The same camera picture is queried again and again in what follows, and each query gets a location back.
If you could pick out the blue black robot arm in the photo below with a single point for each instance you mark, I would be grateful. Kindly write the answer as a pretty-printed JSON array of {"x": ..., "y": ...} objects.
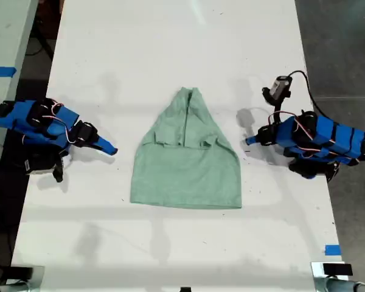
[
  {"x": 331, "y": 138},
  {"x": 21, "y": 121}
]

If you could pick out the blue gripper moving jaw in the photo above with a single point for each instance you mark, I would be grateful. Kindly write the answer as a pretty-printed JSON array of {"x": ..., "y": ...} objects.
[
  {"x": 97, "y": 147},
  {"x": 253, "y": 142}
]

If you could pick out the small black clip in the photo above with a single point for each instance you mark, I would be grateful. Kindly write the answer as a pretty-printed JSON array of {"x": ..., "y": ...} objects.
[{"x": 185, "y": 289}]

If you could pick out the grey metal tube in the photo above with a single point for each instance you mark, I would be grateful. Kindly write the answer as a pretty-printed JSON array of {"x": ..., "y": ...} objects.
[
  {"x": 349, "y": 286},
  {"x": 6, "y": 287}
]

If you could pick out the pale green T-shirt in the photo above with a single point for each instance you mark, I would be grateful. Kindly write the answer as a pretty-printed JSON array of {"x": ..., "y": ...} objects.
[{"x": 185, "y": 170}]

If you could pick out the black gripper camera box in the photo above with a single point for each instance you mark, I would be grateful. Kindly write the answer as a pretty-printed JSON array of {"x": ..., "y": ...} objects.
[
  {"x": 278, "y": 89},
  {"x": 38, "y": 164}
]

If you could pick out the blue gripper fixed jaw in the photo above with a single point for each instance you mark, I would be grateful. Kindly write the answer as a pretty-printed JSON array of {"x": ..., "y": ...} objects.
[
  {"x": 105, "y": 143},
  {"x": 252, "y": 139}
]

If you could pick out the black box on metal bracket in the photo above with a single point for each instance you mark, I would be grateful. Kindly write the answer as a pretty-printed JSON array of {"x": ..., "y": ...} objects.
[{"x": 21, "y": 272}]

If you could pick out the white box with black top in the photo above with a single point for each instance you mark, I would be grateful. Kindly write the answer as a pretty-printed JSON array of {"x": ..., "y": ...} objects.
[{"x": 337, "y": 269}]

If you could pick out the short blue tape strip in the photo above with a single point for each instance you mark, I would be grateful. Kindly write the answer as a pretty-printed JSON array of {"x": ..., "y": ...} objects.
[{"x": 333, "y": 249}]

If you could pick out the white side table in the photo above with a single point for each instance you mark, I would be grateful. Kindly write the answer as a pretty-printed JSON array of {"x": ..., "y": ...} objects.
[{"x": 6, "y": 30}]

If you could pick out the long blue tape strip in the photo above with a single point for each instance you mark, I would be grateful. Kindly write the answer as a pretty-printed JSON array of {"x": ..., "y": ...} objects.
[{"x": 1, "y": 71}]

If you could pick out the black camera stalk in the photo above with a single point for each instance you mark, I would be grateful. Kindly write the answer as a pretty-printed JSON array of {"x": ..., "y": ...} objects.
[
  {"x": 59, "y": 170},
  {"x": 278, "y": 111}
]

